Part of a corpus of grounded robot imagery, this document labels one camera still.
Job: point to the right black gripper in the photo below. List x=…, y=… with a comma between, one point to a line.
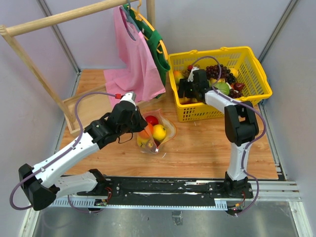
x=184, y=85

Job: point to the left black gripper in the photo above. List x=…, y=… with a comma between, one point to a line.
x=141, y=122

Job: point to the red apple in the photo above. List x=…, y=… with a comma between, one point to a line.
x=152, y=120

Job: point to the orange fruit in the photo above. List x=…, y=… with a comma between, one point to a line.
x=147, y=132

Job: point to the clear zip top bag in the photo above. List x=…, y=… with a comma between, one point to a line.
x=169, y=126

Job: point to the dark red mangosteen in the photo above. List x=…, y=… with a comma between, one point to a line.
x=151, y=147

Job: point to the green cabbage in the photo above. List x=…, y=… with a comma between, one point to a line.
x=223, y=88

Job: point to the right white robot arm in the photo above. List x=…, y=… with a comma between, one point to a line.
x=241, y=126

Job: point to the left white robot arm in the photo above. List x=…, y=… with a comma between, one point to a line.
x=44, y=182

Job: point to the green orange mango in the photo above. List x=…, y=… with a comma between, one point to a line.
x=178, y=76

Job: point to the dark purple grape bunch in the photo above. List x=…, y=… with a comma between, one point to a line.
x=214, y=72

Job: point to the pink shirt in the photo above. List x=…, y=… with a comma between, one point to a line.
x=140, y=74

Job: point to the wooden clothes rack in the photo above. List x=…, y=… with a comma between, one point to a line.
x=26, y=108

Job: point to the yellow peach fruit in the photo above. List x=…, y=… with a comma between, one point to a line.
x=234, y=72

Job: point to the green shirt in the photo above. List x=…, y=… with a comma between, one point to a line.
x=152, y=39

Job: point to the yellow plastic basket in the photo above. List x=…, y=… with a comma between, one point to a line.
x=251, y=84

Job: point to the yellow hanger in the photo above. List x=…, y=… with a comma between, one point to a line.
x=161, y=49

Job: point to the grey hanger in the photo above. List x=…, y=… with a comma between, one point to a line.
x=130, y=25

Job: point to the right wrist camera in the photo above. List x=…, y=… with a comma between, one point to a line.
x=191, y=69

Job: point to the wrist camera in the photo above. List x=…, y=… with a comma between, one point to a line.
x=191, y=69
x=128, y=97

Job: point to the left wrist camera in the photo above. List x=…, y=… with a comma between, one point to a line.
x=128, y=97

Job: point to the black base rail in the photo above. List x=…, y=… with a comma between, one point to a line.
x=168, y=192

